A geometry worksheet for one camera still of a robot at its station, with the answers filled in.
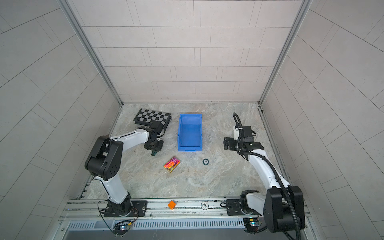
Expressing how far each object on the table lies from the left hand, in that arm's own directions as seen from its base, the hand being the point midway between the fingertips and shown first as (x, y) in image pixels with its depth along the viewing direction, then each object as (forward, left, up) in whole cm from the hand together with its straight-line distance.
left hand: (161, 145), depth 95 cm
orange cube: (-33, -11, +4) cm, 35 cm away
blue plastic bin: (+10, -18, +1) cm, 21 cm away
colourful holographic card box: (-13, -9, +3) cm, 16 cm away
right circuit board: (-40, -49, +2) cm, 63 cm away
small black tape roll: (-11, -28, +2) cm, 30 cm away
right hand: (-2, -43, +10) cm, 44 cm away
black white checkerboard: (+21, +13, +4) cm, 25 cm away
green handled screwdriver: (-7, +3, +4) cm, 9 cm away
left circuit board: (-43, +10, +4) cm, 44 cm away
